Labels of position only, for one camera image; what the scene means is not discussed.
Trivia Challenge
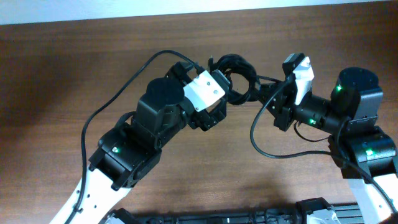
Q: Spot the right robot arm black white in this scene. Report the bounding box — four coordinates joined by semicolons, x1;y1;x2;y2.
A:
258;67;397;223

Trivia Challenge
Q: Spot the black USB cable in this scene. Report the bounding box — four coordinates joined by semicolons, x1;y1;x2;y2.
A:
208;54;282;106

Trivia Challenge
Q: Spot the right camera black cable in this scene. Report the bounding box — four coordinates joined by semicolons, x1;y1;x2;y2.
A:
249;79;398;215

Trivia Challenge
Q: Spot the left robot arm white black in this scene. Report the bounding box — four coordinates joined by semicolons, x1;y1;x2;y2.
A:
52;62;230;223

